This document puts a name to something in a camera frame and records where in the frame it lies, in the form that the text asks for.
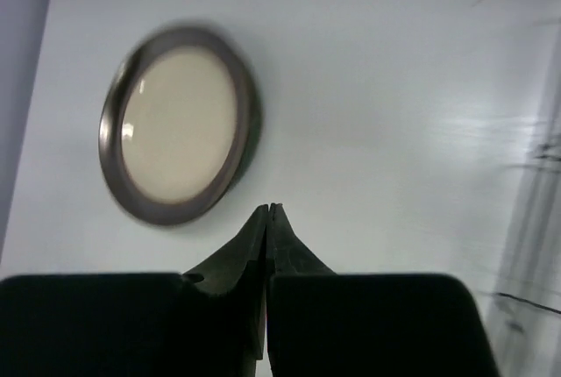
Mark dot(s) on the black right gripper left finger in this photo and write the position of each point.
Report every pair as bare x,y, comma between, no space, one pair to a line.
205,322

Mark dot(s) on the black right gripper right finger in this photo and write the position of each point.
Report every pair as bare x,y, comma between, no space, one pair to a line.
320,323

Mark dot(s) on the dark rim cream plate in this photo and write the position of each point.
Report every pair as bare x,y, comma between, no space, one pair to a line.
180,124

